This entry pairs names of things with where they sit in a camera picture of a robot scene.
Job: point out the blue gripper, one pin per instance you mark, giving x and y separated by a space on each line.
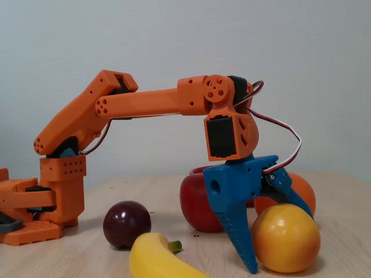
234 182

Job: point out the yellow orange peach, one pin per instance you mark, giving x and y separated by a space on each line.
285 239

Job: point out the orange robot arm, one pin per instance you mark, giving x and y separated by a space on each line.
145 101

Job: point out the orange robot base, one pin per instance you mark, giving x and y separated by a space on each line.
29 231

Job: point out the red speckled bowl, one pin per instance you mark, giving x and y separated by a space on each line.
198 171

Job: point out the orange fruit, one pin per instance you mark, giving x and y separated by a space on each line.
303 188

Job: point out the red apple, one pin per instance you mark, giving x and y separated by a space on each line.
194 205

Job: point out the yellow banana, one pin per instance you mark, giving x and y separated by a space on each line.
153 260

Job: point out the dark purple plum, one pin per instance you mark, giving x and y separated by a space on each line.
127 224

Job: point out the grey table clamp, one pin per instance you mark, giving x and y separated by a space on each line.
14 224

